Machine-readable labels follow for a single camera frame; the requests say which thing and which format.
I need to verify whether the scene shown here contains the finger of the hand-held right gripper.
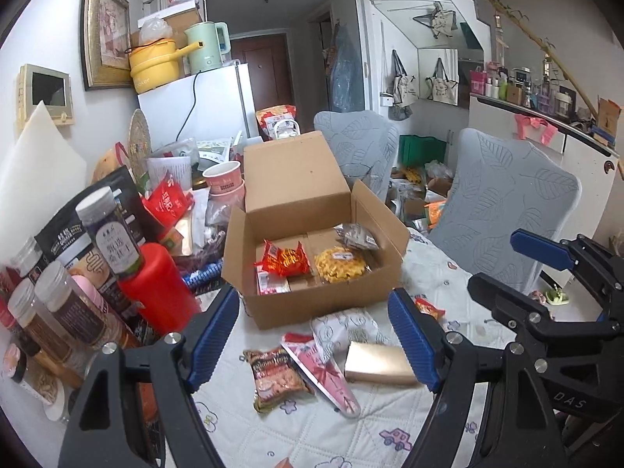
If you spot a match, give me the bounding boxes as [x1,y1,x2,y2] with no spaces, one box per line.
[510,229,624,320]
[467,273,608,356]

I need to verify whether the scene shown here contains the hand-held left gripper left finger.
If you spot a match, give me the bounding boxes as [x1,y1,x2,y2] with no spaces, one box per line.
[57,285,241,468]

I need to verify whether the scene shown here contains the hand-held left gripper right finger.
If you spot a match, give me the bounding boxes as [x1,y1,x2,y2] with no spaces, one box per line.
[388,287,569,468]

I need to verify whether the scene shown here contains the red snack packet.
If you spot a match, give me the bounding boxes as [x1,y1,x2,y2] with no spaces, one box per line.
[414,298,447,323]
[253,240,311,276]

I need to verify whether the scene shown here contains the small gold box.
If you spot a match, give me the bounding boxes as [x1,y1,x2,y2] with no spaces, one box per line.
[344,341,423,387]

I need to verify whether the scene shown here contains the white cartoon print packet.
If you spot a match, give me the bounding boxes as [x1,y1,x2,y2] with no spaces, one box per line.
[310,308,392,364]

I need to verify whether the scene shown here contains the brown nut bar packet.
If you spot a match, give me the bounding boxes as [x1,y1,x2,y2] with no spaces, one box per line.
[243,346,315,414]

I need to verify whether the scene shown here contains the long red white packet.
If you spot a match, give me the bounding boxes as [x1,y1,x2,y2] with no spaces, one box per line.
[256,273,289,296]

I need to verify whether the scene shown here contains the pink snack packet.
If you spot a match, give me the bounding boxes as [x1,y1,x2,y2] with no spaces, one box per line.
[281,332,362,419]

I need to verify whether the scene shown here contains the yellow waffle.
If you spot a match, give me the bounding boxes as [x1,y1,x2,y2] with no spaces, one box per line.
[314,246,371,284]

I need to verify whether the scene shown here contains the silver foil packet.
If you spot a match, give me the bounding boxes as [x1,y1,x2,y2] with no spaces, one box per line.
[334,223,379,250]

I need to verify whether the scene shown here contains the cardboard box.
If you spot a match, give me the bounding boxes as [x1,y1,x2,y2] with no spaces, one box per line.
[222,131,410,331]

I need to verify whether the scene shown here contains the grey leaf pattern chair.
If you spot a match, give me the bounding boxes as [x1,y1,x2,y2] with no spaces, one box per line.
[313,110,401,197]
[429,128,583,294]

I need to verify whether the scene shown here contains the blue white packet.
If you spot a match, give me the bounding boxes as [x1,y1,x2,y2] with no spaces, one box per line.
[183,263,223,294]

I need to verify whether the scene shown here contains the red plastic canister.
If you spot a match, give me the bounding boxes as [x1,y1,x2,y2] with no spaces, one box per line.
[117,243,202,337]

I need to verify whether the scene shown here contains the pink cloth bow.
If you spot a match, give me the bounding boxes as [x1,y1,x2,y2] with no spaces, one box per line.
[512,113,560,147]

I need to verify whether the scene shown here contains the pink bottle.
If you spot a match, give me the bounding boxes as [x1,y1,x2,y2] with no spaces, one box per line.
[73,275,122,319]

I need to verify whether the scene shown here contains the white quilted cartoon tablecloth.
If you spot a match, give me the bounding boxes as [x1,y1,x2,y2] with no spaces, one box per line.
[185,227,551,468]

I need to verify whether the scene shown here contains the red foil bag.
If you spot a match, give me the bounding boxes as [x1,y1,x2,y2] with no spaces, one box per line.
[142,172,193,227]

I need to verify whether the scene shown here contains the clear jar dark label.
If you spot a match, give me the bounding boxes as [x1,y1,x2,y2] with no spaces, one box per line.
[34,259,111,348]
[11,236,50,284]
[7,283,74,367]

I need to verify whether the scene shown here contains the green crate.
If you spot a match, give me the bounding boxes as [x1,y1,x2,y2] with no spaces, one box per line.
[399,135,448,169]

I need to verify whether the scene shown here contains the stacked pink paper bowls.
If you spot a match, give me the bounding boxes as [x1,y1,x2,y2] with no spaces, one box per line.
[202,161,245,211]

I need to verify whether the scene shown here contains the row of bottles and boxes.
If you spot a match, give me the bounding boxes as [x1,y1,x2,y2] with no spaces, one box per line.
[470,53,622,145]

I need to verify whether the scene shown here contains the black printed bag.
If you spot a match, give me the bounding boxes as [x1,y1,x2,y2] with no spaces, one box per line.
[88,166,149,247]

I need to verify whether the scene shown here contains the black oat bag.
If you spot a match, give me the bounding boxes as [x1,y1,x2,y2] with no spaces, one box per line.
[34,205,128,303]

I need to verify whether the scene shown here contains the black lid jar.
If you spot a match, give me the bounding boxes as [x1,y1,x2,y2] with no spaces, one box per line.
[2,344,28,384]

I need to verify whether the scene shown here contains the white tote bag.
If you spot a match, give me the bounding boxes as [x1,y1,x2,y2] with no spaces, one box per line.
[390,50,420,108]

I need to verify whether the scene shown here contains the round woven mat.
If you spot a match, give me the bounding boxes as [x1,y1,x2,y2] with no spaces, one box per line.
[128,108,154,177]

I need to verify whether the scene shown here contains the bamboo stick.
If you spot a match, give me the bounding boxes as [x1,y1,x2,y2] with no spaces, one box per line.
[463,0,601,119]

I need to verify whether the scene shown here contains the red white snack bag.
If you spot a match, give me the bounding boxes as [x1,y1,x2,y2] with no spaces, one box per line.
[256,104,298,140]

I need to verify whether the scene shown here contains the white fridge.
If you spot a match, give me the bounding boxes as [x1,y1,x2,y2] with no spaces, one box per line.
[137,63,260,158]

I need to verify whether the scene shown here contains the white foam board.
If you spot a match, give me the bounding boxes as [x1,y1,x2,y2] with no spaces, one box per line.
[0,101,101,254]

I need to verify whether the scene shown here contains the blue plastic bag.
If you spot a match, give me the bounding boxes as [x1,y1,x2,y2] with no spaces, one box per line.
[328,22,366,113]

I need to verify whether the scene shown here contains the brown door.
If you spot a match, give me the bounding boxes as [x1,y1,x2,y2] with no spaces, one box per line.
[229,33,293,113]

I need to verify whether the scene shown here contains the yellow pot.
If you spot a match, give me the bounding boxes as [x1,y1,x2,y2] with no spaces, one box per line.
[128,38,203,93]

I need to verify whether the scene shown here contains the green electric kettle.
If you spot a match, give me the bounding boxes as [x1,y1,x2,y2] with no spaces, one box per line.
[184,21,231,75]

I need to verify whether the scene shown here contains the framed picture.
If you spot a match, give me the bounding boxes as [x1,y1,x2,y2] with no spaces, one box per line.
[80,0,133,91]

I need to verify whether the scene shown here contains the black power cable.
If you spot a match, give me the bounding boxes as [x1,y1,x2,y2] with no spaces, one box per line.
[175,73,199,143]

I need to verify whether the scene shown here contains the wall intercom panel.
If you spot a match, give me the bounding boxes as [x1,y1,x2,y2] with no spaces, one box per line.
[14,64,74,128]

